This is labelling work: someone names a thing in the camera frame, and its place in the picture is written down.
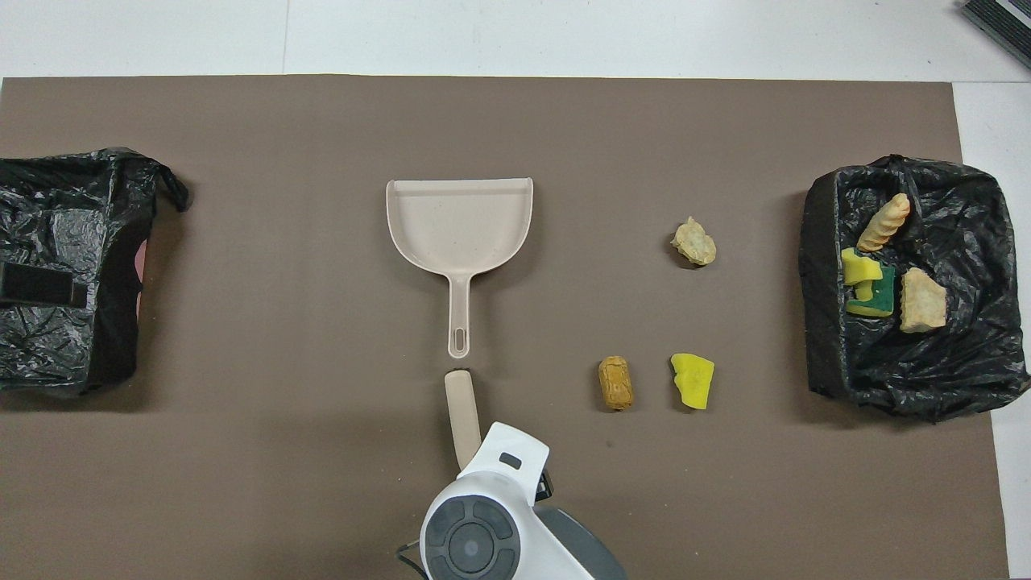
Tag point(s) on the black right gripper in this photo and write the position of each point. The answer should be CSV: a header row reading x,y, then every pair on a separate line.
x,y
545,486

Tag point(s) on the beige hand brush black bristles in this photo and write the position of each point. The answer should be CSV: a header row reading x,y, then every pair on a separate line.
x,y
463,411

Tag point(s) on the brown ridged foam roll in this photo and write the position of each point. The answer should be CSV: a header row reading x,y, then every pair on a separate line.
x,y
616,384

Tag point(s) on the plain yellow sponge piece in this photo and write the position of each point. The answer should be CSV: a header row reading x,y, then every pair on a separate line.
x,y
693,383

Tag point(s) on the beige plastic dustpan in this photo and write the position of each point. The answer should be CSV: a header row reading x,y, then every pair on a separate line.
x,y
459,225

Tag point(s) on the pale yellow paper ball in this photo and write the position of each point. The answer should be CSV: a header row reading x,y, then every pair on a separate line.
x,y
922,302
694,242

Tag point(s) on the green and yellow sponge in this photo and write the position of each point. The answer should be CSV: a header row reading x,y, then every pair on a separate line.
x,y
882,294

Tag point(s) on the pale beige chunk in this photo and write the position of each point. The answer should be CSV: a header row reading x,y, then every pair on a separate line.
x,y
884,224

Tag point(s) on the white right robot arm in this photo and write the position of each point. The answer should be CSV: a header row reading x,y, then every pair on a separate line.
x,y
471,540

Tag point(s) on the bin lined with black bag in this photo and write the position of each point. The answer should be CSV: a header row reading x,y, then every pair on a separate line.
x,y
966,362
48,346

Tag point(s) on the brown paper table mat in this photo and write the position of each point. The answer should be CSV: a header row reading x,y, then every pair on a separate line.
x,y
515,121

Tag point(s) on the dark ribbed mat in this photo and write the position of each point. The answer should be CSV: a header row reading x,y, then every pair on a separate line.
x,y
1003,24

